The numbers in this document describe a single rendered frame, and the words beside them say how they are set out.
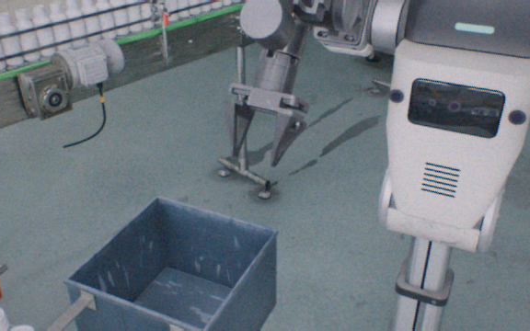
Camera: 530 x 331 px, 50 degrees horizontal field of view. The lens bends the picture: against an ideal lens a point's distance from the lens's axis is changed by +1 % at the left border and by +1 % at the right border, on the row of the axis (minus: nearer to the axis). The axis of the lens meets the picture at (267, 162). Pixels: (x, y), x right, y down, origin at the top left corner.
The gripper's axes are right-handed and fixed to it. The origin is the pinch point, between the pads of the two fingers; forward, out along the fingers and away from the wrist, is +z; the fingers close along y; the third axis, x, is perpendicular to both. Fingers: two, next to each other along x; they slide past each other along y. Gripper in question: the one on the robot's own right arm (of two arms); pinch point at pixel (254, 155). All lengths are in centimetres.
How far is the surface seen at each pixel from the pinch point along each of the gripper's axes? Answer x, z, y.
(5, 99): 62, 3, -121
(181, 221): 42, 19, -34
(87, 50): 75, -20, -105
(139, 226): 34, 22, -39
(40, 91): 63, -3, -109
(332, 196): 215, 10, -51
